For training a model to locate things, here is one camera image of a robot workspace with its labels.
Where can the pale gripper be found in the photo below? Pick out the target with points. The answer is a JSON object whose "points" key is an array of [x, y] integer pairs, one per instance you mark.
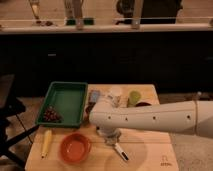
{"points": [[112, 139]]}

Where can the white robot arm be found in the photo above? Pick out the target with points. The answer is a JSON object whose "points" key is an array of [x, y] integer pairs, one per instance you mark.
{"points": [[189, 117]]}

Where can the red orange bowl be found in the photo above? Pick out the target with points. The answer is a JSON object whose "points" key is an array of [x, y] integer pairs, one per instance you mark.
{"points": [[74, 148]]}

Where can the dark red bowl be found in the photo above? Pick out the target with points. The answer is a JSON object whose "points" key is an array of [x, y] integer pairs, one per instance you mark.
{"points": [[140, 104]]}

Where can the small metal cup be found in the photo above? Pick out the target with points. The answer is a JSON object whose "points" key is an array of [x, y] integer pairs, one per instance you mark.
{"points": [[88, 109]]}

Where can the blue sponge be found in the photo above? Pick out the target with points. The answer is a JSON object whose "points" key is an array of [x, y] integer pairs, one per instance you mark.
{"points": [[94, 96]]}

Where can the light green cup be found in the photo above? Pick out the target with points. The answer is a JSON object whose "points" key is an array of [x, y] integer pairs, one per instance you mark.
{"points": [[134, 97]]}

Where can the white cup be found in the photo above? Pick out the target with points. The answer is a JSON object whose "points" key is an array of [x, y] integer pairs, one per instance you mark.
{"points": [[116, 90]]}

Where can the green plastic tray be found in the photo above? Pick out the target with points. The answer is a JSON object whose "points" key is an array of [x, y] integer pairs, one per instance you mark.
{"points": [[68, 99]]}

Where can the bunch of dark grapes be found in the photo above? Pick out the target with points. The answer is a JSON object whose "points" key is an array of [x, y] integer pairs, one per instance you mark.
{"points": [[51, 115]]}

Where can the black chair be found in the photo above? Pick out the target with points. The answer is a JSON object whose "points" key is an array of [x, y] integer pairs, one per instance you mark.
{"points": [[10, 106]]}

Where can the white handled kitchen tool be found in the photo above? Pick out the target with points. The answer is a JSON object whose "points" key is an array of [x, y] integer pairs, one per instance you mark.
{"points": [[121, 152]]}

